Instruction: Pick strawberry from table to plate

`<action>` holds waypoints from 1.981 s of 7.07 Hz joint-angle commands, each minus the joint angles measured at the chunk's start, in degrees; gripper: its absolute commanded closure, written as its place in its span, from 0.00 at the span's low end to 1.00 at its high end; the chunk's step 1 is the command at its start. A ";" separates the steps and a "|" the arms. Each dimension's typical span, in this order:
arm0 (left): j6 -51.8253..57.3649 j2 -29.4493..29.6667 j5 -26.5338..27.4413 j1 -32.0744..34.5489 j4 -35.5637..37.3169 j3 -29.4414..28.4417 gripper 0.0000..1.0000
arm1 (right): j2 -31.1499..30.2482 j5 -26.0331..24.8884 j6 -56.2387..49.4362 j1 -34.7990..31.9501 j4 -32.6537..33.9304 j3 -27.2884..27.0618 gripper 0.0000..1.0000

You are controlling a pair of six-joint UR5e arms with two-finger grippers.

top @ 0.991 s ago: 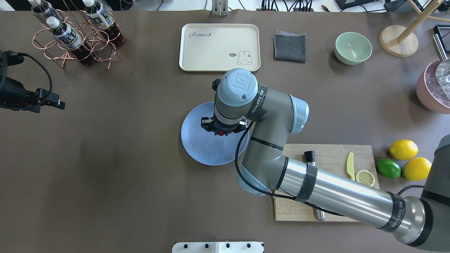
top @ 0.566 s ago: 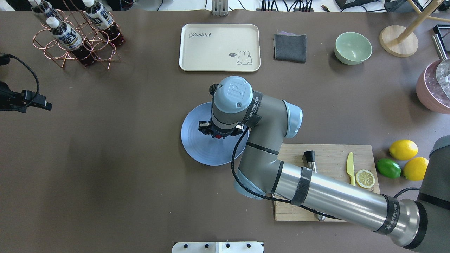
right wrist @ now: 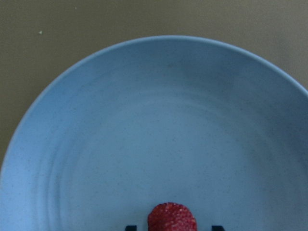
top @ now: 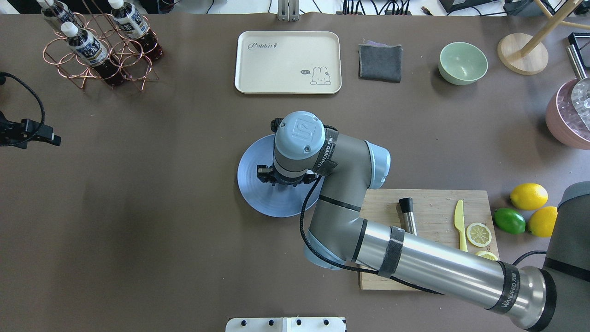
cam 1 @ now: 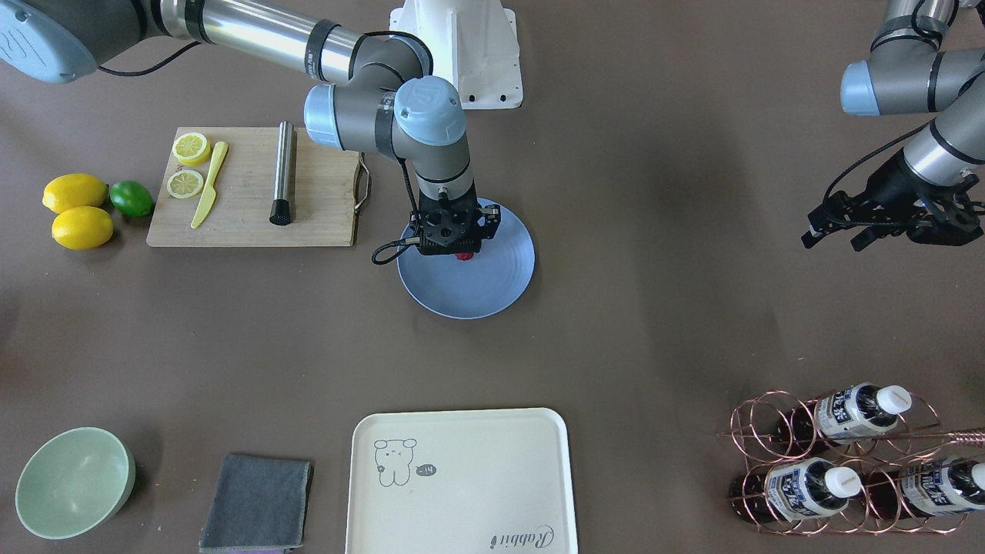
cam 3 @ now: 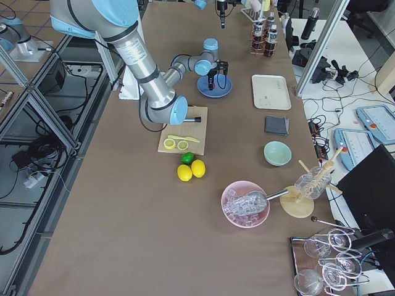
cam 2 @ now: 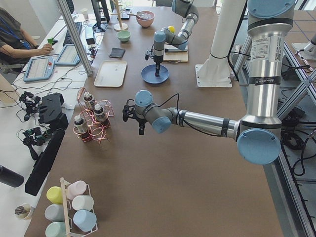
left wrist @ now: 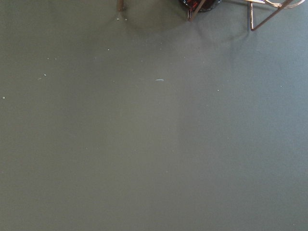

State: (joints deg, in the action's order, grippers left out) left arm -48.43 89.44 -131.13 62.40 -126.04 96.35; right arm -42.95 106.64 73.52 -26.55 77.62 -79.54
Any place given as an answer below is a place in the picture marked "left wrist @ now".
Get dark tea bottle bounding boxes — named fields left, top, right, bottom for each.
left=179, top=0, right=221, bottom=13

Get copper wire bottle rack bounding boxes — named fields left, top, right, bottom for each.
left=115, top=0, right=304, bottom=31

